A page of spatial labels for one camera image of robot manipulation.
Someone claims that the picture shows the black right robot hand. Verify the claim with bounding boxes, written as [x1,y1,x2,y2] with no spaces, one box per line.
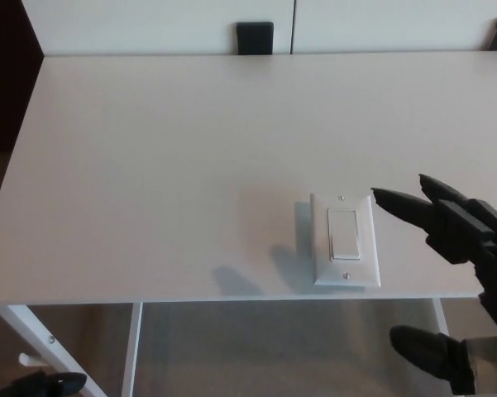
[370,173,497,397]

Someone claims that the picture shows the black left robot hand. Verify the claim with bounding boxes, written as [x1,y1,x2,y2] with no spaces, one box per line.
[0,371,87,397]

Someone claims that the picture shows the white rocker light switch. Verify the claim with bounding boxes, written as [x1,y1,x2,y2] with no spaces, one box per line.
[294,192,382,289]

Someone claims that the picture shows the white cylindrical peg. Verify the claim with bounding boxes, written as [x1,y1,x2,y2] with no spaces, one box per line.
[18,352,46,367]

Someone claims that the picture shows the white metal table leg frame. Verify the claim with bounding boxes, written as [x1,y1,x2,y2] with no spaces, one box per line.
[0,302,144,397]
[432,297,452,337]

